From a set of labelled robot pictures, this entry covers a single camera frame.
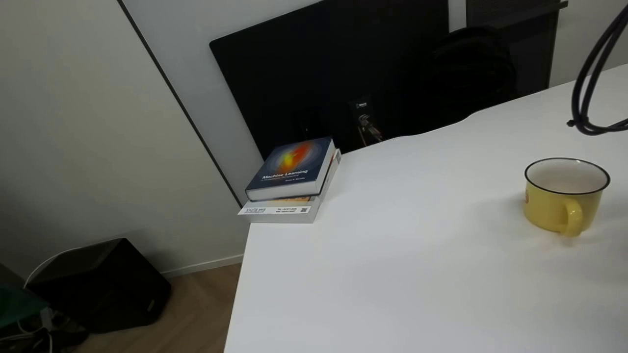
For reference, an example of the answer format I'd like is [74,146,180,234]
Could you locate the blue book with orange cover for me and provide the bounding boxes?
[243,136,337,204]

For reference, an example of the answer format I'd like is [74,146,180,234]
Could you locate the stack of books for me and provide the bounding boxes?
[235,148,343,226]

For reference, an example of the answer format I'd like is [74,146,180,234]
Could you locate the large black monitor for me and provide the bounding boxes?
[207,0,453,161]

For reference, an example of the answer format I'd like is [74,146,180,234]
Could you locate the black office chair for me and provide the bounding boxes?
[417,26,519,134]

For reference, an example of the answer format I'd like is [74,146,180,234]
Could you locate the black box on floor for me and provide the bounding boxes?
[25,238,174,336]

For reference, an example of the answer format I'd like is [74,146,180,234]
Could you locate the yellow enamel mug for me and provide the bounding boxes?
[521,155,612,240]

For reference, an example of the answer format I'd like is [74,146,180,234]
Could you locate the black cabinet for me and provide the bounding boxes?
[464,0,568,99]

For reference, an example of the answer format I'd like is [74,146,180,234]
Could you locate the green cloth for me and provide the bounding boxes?
[0,283,48,338]

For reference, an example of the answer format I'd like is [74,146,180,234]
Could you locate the tangled floor cables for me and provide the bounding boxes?
[0,306,91,353]

